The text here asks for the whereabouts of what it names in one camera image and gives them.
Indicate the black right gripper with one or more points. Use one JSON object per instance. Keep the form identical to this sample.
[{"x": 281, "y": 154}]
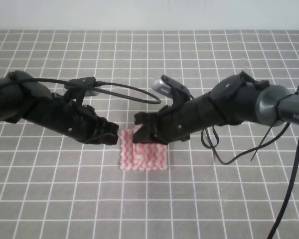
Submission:
[{"x": 173, "y": 124}]

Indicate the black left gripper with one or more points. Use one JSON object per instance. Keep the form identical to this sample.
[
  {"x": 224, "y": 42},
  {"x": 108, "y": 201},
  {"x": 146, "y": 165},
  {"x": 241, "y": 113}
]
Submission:
[{"x": 64, "y": 117}]

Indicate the pink white wavy striped towel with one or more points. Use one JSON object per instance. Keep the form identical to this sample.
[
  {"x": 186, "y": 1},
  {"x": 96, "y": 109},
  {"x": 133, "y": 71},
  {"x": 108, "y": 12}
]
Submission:
[{"x": 141, "y": 157}]

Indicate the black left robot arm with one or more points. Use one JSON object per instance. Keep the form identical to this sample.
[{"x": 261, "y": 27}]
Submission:
[{"x": 25, "y": 97}]

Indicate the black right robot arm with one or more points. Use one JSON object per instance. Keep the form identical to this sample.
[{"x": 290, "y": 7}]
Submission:
[{"x": 232, "y": 101}]

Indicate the grey grid tablecloth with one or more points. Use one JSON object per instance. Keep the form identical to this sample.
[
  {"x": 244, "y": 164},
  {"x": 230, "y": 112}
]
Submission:
[{"x": 52, "y": 187}]

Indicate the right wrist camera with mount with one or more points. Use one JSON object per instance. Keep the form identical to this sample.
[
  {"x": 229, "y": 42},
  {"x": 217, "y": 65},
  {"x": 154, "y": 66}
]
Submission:
[{"x": 172, "y": 89}]

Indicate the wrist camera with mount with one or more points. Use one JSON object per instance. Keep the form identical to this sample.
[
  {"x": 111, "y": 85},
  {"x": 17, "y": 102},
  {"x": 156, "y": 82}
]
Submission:
[
  {"x": 172, "y": 89},
  {"x": 76, "y": 92}
]

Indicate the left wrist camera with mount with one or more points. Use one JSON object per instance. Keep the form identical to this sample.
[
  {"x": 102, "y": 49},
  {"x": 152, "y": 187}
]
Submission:
[{"x": 76, "y": 92}]

